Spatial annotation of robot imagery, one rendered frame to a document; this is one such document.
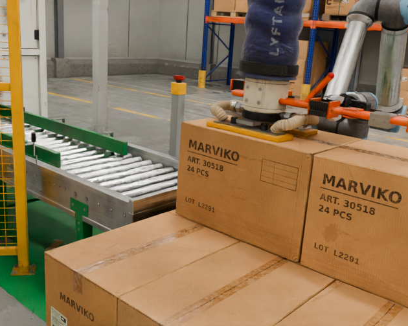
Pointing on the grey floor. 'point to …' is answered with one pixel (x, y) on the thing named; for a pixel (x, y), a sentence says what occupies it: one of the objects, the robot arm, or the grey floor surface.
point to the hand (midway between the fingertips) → (331, 108)
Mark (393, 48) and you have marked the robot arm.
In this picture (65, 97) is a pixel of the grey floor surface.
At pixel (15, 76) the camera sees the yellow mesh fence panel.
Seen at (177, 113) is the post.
